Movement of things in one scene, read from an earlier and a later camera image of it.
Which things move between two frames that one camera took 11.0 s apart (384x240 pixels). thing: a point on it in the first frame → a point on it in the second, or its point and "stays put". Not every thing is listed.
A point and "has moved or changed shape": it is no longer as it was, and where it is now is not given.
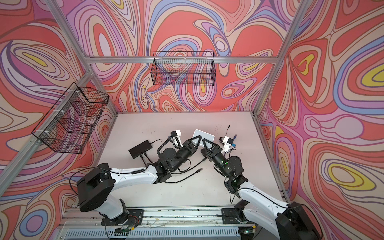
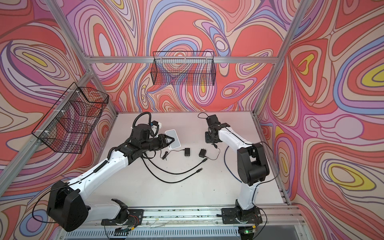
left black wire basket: (67, 127) stays put
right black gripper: (211, 153) → (207, 139)
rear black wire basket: (184, 68) stays put
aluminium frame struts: (91, 61) stays put
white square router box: (207, 136) has moved or changed shape
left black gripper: (188, 148) → (162, 139)
